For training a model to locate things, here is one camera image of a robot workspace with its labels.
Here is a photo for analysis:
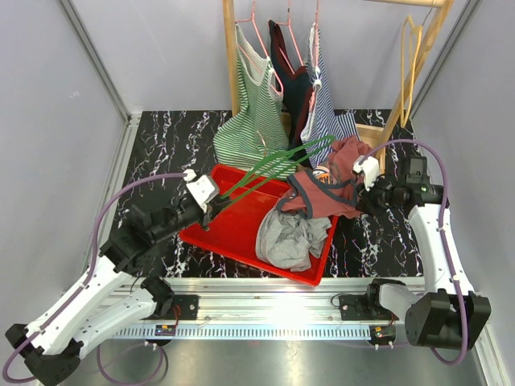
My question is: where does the red tank top grey trim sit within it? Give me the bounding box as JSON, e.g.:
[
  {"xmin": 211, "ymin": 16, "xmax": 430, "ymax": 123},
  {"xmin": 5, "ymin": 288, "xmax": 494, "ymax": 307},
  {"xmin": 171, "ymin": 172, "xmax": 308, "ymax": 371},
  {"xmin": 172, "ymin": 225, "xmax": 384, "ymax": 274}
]
[{"xmin": 276, "ymin": 136, "xmax": 372, "ymax": 220}]

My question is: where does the green plastic hanger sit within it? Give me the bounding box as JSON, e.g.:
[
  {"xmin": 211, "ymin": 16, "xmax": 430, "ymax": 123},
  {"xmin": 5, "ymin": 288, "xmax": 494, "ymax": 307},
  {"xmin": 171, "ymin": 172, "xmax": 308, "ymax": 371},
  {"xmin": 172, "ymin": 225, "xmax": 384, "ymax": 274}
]
[{"xmin": 221, "ymin": 134, "xmax": 335, "ymax": 201}]

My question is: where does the yellow plastic hanger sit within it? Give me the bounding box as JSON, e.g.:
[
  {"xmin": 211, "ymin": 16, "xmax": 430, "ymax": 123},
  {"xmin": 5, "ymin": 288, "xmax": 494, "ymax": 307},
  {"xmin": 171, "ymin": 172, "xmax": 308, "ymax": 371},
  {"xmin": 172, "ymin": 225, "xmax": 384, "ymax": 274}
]
[{"xmin": 399, "ymin": 15, "xmax": 422, "ymax": 128}]

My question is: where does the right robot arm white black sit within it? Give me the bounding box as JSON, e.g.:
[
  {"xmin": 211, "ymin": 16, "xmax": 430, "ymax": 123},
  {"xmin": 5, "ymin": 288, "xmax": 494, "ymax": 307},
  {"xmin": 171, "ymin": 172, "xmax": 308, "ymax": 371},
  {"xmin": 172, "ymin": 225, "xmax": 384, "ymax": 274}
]
[{"xmin": 352, "ymin": 156, "xmax": 492, "ymax": 351}]

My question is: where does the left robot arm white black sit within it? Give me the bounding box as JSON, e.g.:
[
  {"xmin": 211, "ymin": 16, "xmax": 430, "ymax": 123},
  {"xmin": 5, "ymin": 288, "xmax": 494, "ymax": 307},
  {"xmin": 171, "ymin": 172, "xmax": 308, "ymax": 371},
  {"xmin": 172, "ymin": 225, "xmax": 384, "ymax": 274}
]
[{"xmin": 5, "ymin": 193, "xmax": 232, "ymax": 385}]

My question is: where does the green white striped tank top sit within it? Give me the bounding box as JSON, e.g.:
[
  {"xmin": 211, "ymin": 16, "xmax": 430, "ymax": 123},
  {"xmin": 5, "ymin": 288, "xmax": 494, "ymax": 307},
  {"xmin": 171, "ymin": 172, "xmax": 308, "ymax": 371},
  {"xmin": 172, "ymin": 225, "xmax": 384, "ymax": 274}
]
[{"xmin": 213, "ymin": 25, "xmax": 289, "ymax": 170}]

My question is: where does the blue white striped tank top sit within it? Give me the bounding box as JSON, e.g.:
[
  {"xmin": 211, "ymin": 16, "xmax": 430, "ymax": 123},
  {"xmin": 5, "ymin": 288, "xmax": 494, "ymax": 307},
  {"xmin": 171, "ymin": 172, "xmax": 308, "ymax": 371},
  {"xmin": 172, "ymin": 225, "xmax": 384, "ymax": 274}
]
[{"xmin": 300, "ymin": 31, "xmax": 361, "ymax": 175}]

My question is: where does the navy maroon tank top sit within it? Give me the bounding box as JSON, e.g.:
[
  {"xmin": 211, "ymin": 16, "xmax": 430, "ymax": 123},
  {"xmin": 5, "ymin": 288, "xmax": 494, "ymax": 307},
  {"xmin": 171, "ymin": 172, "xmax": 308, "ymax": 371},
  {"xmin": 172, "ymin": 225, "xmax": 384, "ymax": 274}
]
[{"xmin": 268, "ymin": 20, "xmax": 313, "ymax": 149}]

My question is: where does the red plastic tray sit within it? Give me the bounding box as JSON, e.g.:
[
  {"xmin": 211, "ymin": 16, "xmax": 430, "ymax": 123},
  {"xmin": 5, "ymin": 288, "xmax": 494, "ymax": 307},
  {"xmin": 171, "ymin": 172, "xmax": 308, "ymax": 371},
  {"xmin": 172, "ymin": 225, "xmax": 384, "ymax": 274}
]
[{"xmin": 179, "ymin": 176, "xmax": 338, "ymax": 286}]

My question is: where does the wooden clothes rack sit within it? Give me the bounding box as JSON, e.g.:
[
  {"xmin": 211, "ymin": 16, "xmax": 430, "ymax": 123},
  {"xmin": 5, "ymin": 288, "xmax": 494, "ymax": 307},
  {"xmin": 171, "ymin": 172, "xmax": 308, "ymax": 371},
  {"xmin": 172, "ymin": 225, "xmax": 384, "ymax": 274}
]
[{"xmin": 221, "ymin": 0, "xmax": 453, "ymax": 171}]

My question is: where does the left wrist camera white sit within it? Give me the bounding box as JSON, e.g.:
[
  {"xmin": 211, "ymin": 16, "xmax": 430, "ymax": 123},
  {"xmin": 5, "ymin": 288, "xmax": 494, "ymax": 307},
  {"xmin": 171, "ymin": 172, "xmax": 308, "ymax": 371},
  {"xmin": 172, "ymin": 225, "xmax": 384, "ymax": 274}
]
[{"xmin": 183, "ymin": 169, "xmax": 220, "ymax": 213}]

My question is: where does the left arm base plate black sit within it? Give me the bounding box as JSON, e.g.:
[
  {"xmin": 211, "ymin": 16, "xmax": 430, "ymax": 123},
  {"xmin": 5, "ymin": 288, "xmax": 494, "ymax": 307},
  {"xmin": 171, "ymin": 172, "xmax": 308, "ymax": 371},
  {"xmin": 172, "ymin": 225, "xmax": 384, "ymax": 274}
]
[{"xmin": 145, "ymin": 294, "xmax": 200, "ymax": 321}]

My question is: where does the aluminium frame rail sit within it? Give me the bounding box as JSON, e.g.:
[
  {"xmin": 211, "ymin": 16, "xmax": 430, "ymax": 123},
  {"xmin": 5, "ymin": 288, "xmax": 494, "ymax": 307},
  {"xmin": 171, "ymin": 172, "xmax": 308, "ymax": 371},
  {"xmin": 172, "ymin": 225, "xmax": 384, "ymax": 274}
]
[{"xmin": 38, "ymin": 112, "xmax": 500, "ymax": 386}]

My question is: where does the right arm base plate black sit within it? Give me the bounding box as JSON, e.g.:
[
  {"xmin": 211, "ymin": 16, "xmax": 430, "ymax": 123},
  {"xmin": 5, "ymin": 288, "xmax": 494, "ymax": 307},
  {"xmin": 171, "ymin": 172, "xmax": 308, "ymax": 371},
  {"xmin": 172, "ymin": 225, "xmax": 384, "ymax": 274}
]
[{"xmin": 330, "ymin": 293, "xmax": 388, "ymax": 321}]

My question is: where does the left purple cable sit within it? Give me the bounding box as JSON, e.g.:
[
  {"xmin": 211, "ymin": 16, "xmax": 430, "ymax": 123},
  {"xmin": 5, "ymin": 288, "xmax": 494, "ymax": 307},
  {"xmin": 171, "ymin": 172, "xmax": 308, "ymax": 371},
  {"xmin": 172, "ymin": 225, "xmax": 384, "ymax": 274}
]
[{"xmin": 0, "ymin": 172, "xmax": 190, "ymax": 383}]

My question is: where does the pink wire hanger left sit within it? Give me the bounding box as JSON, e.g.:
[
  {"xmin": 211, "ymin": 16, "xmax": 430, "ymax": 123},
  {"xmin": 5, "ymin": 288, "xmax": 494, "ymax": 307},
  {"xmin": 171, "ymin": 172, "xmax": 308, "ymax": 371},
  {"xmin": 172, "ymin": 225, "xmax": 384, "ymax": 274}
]
[{"xmin": 234, "ymin": 0, "xmax": 284, "ymax": 94}]

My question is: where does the pink wire hanger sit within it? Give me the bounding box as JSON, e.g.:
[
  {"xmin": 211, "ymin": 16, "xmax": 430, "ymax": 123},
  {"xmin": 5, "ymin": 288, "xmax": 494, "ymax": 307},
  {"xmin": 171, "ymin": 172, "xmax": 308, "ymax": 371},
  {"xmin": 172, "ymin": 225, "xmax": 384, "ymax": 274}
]
[
  {"xmin": 277, "ymin": 0, "xmax": 304, "ymax": 65},
  {"xmin": 309, "ymin": 0, "xmax": 322, "ymax": 115},
  {"xmin": 234, "ymin": 0, "xmax": 284, "ymax": 94}
]

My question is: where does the pink wire hanger middle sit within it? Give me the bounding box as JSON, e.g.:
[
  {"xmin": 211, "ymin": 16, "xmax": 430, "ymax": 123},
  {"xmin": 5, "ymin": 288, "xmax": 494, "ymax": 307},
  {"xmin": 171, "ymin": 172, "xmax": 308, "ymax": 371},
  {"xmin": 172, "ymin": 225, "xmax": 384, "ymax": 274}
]
[{"xmin": 277, "ymin": 0, "xmax": 304, "ymax": 65}]

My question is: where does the pink wire hanger right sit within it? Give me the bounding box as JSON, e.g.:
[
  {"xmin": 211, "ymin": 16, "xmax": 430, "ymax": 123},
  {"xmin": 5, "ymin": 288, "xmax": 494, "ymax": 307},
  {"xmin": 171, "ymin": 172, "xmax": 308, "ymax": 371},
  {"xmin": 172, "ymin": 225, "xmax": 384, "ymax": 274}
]
[{"xmin": 309, "ymin": 0, "xmax": 322, "ymax": 115}]

